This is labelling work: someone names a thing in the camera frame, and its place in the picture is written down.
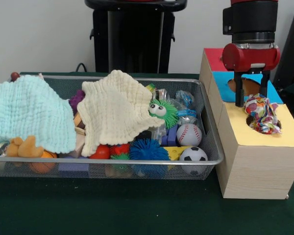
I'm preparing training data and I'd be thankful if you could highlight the black cable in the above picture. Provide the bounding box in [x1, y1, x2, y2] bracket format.
[75, 63, 89, 73]

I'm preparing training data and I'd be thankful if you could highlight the green spiky toy with eyes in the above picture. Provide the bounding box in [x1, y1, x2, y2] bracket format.
[148, 97, 179, 129]

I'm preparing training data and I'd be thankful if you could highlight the wooden box with three holes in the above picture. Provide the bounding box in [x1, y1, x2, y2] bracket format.
[199, 47, 294, 199]

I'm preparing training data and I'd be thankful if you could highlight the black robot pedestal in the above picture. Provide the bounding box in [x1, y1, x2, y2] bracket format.
[84, 0, 188, 73]

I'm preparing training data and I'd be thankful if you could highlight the orange plush toy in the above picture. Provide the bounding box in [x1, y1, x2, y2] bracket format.
[6, 136, 45, 158]

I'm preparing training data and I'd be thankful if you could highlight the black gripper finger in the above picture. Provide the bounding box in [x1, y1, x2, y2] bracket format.
[259, 70, 270, 98]
[233, 70, 245, 108]

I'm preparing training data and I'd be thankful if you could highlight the yellow cheese wedge toy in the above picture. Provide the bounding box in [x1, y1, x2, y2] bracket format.
[161, 146, 194, 161]

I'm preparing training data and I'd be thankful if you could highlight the blue spiky ball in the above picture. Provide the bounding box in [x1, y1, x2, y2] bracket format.
[129, 139, 171, 161]

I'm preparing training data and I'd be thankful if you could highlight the shallow metal mesh bin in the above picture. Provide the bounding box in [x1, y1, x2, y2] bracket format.
[0, 72, 225, 181]

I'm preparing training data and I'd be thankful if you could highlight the light blue waffle cloth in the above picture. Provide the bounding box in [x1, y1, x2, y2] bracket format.
[0, 74, 77, 154]

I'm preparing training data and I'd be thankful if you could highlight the crumpled clear plastic bottle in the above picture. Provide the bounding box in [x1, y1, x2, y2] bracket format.
[175, 90, 203, 126]

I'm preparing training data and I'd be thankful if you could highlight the cream waffle cloth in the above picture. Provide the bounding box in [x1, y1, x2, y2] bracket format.
[77, 69, 166, 157]

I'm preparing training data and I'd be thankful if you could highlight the purple rubber toy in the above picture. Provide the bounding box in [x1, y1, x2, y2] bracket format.
[68, 90, 86, 115]

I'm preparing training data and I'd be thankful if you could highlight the white baseball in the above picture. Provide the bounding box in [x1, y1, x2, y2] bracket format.
[176, 123, 203, 147]

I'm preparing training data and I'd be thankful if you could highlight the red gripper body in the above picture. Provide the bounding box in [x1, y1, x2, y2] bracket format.
[221, 43, 282, 73]

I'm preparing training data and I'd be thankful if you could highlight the small soccer ball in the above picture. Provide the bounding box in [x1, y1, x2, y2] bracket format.
[179, 146, 209, 176]

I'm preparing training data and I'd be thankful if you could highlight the colourful patterned cloth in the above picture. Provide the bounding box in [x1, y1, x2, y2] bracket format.
[244, 94, 282, 135]

